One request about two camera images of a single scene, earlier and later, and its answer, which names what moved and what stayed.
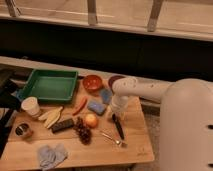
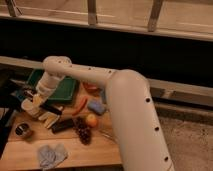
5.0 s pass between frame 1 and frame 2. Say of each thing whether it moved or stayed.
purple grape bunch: stayed
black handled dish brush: moved
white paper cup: stayed
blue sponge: stayed
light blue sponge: stayed
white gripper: moved
